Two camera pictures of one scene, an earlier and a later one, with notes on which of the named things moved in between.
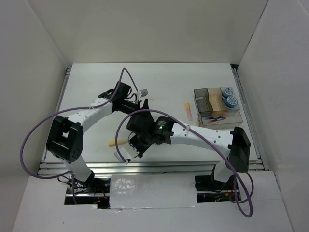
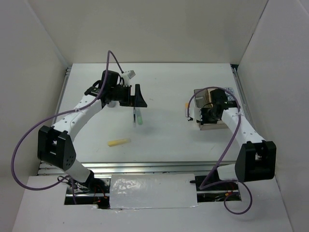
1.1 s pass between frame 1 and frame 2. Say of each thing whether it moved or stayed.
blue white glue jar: stayed
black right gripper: moved
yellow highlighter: stayed
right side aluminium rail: stayed
